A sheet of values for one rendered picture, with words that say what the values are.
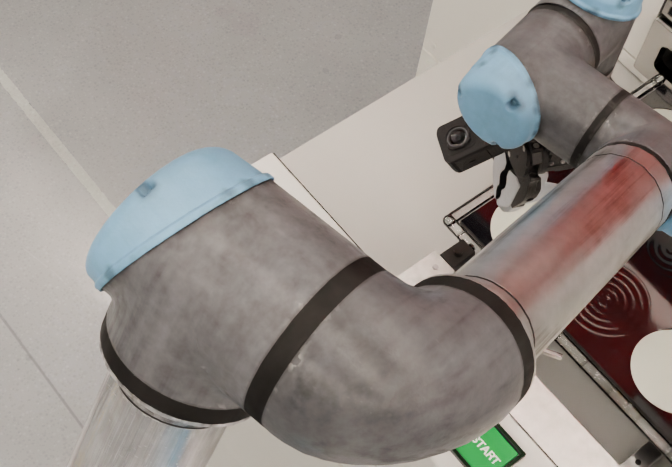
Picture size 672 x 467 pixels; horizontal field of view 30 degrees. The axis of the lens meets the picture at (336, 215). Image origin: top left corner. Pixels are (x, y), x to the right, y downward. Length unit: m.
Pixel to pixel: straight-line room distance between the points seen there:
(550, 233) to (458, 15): 1.14
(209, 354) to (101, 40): 2.05
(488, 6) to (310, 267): 1.23
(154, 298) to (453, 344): 0.17
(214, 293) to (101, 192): 1.81
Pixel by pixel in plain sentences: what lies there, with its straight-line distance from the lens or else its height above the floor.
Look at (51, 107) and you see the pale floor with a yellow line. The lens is 2.63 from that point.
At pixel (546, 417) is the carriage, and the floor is 0.88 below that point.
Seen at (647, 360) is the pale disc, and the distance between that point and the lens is 1.40.
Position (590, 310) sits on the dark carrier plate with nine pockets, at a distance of 1.41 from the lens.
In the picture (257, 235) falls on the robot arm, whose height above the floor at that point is 1.49.
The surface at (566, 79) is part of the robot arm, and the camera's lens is 1.02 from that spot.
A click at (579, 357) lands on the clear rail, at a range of 1.38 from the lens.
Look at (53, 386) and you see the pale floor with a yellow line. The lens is 2.31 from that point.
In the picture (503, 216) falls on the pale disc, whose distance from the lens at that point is 1.44.
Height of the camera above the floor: 2.09
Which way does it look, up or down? 57 degrees down
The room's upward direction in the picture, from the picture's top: 10 degrees clockwise
